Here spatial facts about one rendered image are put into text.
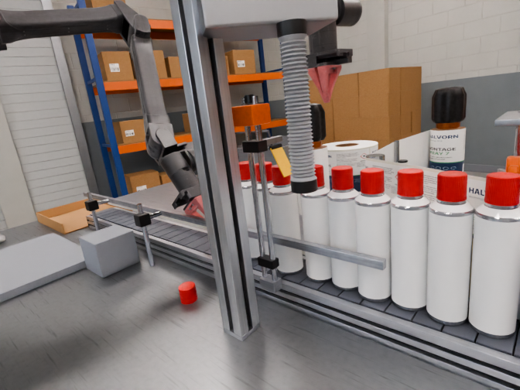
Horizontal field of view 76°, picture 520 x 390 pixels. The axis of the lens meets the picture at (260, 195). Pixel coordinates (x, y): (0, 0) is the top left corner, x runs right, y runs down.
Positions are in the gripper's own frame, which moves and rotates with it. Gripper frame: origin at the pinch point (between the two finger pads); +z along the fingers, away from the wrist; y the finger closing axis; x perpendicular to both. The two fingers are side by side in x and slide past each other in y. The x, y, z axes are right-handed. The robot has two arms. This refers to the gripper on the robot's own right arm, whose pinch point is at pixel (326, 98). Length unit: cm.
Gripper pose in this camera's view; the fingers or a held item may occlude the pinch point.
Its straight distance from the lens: 76.4
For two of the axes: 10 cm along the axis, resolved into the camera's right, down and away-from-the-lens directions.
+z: 1.2, 9.5, 2.8
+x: -6.5, 2.9, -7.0
